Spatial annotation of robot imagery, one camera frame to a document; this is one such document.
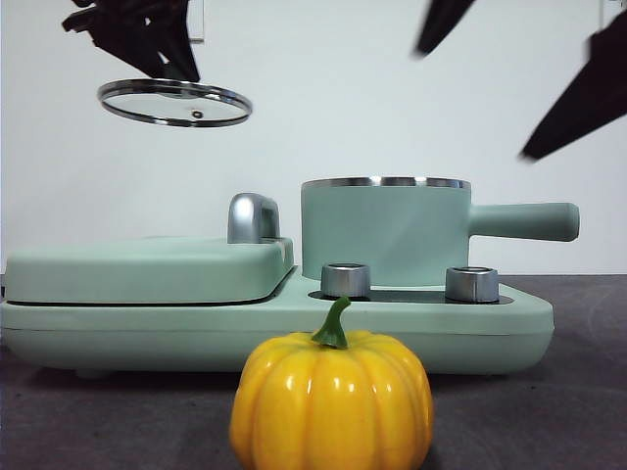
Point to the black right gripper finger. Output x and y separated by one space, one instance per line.
583 98
443 24

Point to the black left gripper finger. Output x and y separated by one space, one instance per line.
178 44
132 51

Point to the glass lid with green knob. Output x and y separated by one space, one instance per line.
147 101

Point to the yellow toy pumpkin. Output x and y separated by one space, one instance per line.
333 401

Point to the silver control knob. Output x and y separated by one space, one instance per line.
471 285
344 281

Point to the mint green griddle cover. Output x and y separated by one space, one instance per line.
147 274

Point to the mint green breakfast maker base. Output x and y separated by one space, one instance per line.
196 338

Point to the white wall socket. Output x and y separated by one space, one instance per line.
201 19
611 11

